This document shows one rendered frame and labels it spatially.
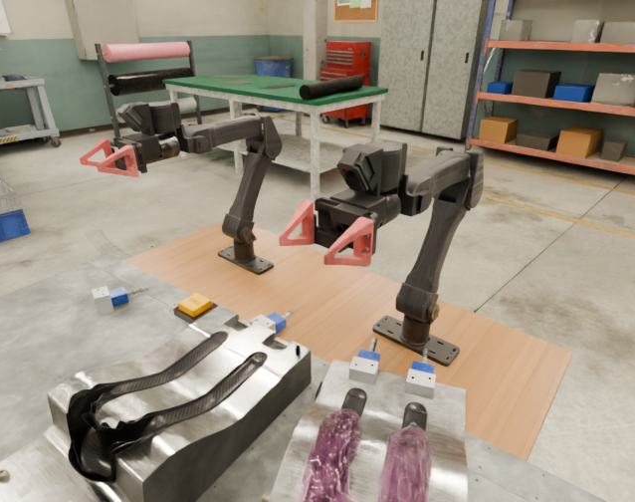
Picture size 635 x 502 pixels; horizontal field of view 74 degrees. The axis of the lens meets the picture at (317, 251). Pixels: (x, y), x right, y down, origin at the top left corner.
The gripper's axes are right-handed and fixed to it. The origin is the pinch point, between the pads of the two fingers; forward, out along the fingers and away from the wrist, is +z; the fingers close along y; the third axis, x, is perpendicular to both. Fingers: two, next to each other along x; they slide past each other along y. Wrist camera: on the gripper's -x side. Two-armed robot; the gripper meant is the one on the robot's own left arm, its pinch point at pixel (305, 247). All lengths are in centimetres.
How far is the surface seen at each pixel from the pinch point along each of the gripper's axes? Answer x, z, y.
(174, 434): 27.2, 18.1, -10.5
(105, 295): 35, 4, -66
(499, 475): 40, -16, 27
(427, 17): -30, -532, -261
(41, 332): 40, 18, -71
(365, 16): -33, -573, -385
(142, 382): 30.0, 14.7, -26.3
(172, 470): 29.5, 20.9, -7.4
